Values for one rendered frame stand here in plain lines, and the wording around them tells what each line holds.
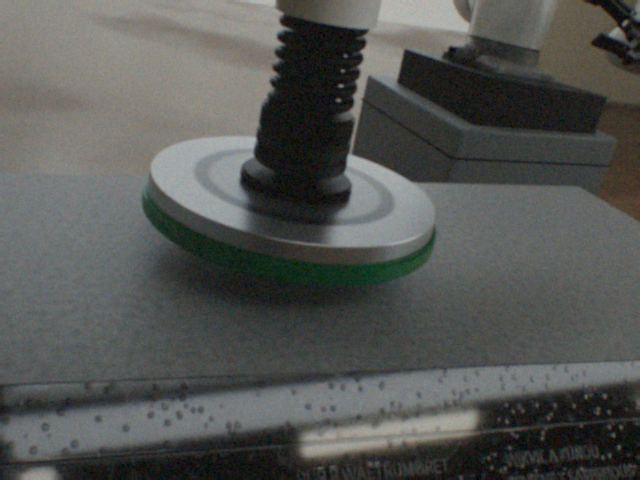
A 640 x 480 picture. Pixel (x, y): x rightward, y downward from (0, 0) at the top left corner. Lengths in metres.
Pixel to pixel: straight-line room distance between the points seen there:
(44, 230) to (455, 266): 0.32
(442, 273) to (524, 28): 1.03
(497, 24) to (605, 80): 5.94
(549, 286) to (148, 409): 0.35
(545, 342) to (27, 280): 0.35
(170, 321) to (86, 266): 0.08
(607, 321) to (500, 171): 0.90
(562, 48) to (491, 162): 5.60
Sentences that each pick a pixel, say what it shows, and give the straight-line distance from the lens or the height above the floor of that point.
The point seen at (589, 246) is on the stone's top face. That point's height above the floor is 0.87.
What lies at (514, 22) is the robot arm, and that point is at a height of 0.98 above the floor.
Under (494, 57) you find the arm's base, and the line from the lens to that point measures 1.56.
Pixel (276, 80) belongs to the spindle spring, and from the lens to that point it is 0.51.
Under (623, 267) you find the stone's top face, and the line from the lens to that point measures 0.72.
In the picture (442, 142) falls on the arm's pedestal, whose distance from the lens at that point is 1.42.
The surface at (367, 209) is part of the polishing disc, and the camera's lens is 0.52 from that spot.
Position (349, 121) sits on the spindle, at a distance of 0.51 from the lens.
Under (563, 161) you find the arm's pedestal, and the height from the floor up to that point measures 0.74.
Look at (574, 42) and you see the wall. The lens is 7.10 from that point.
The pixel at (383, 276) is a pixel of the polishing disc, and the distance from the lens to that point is 0.47.
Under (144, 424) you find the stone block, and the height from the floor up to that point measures 0.85.
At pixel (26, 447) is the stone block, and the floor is 0.84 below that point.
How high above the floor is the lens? 1.10
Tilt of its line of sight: 24 degrees down
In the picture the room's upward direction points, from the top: 11 degrees clockwise
